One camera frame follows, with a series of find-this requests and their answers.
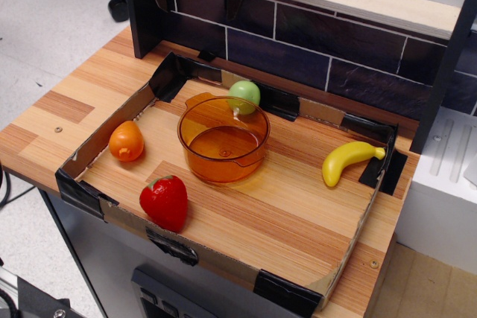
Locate orange toy carrot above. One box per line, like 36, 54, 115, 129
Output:
108, 121, 145, 162

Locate transparent orange plastic pot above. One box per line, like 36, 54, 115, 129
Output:
177, 92, 271, 184

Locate cardboard fence with black tape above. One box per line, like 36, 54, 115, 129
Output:
54, 51, 408, 318

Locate black caster wheel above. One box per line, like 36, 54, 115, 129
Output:
107, 0, 129, 22

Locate green toy pear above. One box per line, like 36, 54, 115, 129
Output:
227, 80, 261, 115

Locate dark brick-pattern backsplash panel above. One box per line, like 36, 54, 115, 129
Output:
163, 0, 477, 121

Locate red toy strawberry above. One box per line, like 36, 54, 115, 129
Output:
139, 175, 189, 232

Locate yellow toy banana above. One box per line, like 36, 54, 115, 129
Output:
321, 141, 386, 188

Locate white metal side shelf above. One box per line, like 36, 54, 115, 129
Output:
409, 107, 477, 203

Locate black left support post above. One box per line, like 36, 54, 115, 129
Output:
122, 0, 178, 60

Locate black support post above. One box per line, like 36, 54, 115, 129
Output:
409, 0, 476, 154
122, 0, 178, 60

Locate black right support post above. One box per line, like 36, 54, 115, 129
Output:
409, 0, 476, 154

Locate black cable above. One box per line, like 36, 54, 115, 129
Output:
0, 168, 38, 209

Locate black metal bracket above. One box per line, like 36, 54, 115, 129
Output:
1, 261, 82, 317

